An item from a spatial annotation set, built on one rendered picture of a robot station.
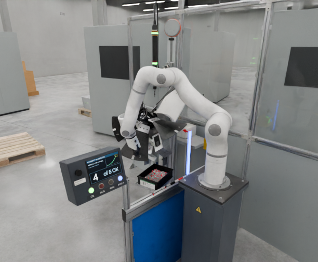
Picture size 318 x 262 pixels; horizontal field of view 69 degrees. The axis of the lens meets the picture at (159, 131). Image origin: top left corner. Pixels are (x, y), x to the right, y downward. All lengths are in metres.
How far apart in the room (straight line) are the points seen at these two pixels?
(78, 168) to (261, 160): 1.56
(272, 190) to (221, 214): 0.90
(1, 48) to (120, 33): 3.82
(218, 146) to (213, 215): 0.39
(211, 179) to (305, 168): 0.86
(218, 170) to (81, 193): 0.75
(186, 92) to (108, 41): 3.20
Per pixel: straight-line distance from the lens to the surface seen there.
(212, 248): 1.57
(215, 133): 1.23
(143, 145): 1.77
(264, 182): 2.23
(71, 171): 1.05
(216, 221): 1.44
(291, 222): 2.30
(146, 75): 1.38
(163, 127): 1.66
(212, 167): 1.38
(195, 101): 1.29
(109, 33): 4.35
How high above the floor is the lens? 1.71
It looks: 20 degrees down
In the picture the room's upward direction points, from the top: straight up
